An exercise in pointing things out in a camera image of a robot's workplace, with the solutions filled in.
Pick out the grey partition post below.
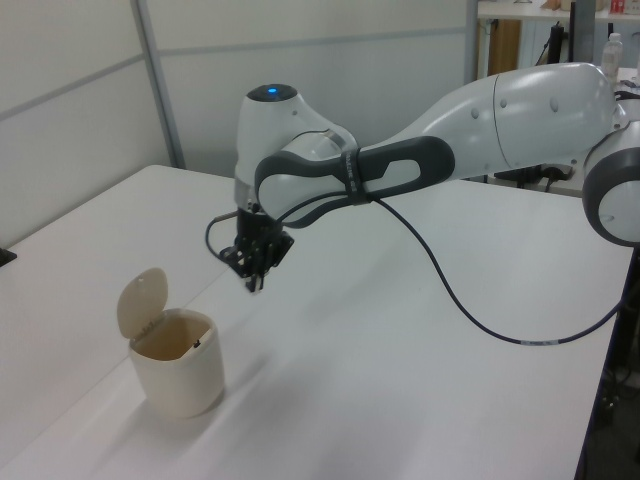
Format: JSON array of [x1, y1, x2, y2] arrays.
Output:
[[464, 0, 482, 85], [131, 0, 189, 171]]

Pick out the small white bin with lid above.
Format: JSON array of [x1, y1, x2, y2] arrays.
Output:
[[115, 267, 227, 420]]

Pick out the clear plastic bottle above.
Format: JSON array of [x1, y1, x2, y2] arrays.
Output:
[[602, 33, 624, 77]]

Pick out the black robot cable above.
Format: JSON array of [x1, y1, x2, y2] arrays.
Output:
[[204, 192, 640, 348]]

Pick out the white desk with wood panel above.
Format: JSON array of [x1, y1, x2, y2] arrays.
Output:
[[476, 0, 640, 76]]

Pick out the black cable strap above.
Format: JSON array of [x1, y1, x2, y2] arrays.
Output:
[[341, 146, 372, 207]]

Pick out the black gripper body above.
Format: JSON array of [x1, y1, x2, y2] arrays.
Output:
[[236, 207, 284, 247]]

